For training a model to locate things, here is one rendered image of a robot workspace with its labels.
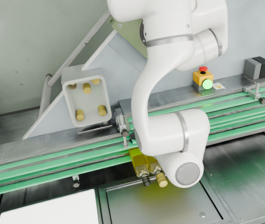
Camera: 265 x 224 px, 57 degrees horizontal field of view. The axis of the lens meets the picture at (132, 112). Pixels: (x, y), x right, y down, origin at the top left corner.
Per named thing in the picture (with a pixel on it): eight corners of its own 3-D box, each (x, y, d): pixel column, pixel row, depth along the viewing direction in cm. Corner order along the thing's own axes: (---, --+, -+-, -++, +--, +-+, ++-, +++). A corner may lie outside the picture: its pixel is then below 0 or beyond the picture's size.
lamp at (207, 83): (201, 88, 115) (204, 91, 112) (201, 79, 112) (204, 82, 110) (210, 86, 115) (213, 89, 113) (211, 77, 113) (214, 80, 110)
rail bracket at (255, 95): (240, 91, 114) (259, 105, 103) (242, 77, 110) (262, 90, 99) (248, 89, 115) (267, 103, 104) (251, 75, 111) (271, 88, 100)
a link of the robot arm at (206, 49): (153, 35, 79) (170, 52, 66) (191, 18, 79) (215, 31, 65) (161, 61, 84) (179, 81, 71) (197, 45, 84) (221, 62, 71)
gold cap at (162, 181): (156, 179, 96) (159, 188, 93) (155, 173, 95) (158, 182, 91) (164, 177, 97) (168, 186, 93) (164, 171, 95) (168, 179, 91)
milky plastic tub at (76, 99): (73, 118, 116) (74, 129, 108) (61, 74, 103) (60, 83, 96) (109, 110, 118) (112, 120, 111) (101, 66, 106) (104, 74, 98)
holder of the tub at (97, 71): (77, 126, 119) (77, 136, 112) (61, 74, 104) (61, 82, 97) (111, 118, 121) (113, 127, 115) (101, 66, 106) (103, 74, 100)
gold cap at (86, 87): (81, 83, 106) (82, 88, 102) (89, 82, 106) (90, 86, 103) (83, 90, 108) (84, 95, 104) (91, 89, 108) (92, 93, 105)
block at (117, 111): (116, 125, 116) (118, 134, 110) (112, 108, 111) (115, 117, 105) (123, 123, 116) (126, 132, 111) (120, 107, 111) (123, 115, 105)
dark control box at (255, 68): (242, 73, 125) (253, 80, 118) (244, 58, 121) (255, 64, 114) (257, 70, 126) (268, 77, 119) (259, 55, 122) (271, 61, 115)
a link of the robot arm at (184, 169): (165, 122, 42) (216, 113, 44) (149, 106, 52) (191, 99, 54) (171, 195, 47) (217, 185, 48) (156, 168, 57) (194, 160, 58)
